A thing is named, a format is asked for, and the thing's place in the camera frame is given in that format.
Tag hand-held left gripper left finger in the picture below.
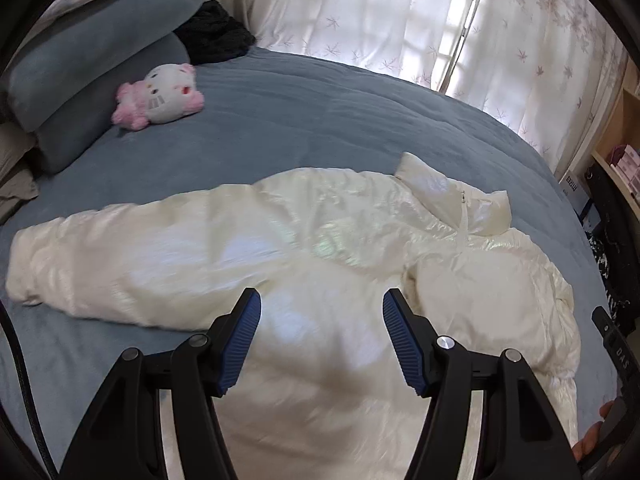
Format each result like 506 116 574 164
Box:
59 287 262 480

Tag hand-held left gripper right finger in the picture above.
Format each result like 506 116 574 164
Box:
382 287 583 480

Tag white puffer jacket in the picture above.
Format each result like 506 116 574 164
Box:
5 151 582 480

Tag person's right hand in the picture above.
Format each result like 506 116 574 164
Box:
572 400 618 463

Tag black and white patterned cloth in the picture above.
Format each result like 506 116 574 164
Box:
585 160 640 336

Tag white labelled box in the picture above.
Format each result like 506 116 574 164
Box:
557 170 593 221

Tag pink boxes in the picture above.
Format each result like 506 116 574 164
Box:
607 144 640 196

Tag wooden shelf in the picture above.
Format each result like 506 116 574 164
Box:
590 55 640 201

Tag blue bed blanket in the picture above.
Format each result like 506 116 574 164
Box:
0 46 621 480

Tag pink and white plush toy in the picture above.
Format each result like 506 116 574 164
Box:
111 62 205 132

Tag small blue-grey pillow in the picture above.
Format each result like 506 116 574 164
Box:
37 35 191 176

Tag beige cloth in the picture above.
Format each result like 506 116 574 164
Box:
0 120 41 223

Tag black fuzzy cloth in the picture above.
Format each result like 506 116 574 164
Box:
172 0 257 66

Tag white floral curtain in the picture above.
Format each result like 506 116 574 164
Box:
200 0 481 96
445 0 628 176

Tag large blue-grey pillow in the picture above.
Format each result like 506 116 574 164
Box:
7 0 213 131

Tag black cable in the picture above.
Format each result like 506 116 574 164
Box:
0 302 56 480

